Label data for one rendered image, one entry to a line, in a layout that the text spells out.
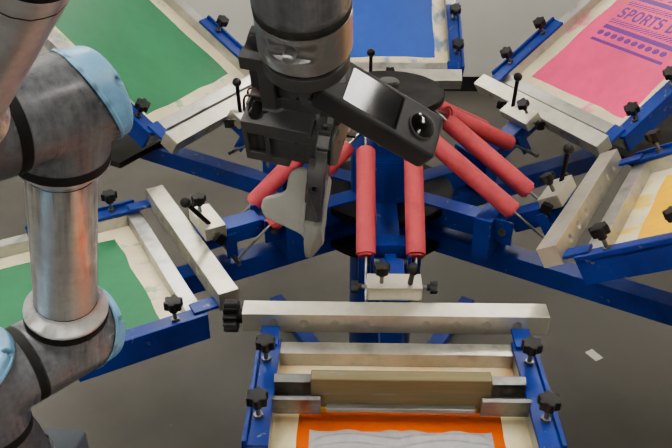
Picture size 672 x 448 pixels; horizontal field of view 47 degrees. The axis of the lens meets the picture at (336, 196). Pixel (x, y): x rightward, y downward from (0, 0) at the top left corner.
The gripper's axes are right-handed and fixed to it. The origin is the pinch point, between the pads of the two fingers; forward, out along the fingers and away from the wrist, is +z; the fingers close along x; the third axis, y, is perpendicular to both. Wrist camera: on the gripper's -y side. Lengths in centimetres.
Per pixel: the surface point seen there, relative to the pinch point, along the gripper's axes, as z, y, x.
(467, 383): 81, -21, -16
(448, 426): 89, -19, -10
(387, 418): 90, -7, -9
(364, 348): 94, 1, -24
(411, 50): 140, 15, -161
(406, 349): 94, -7, -26
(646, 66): 115, -62, -146
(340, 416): 90, 3, -7
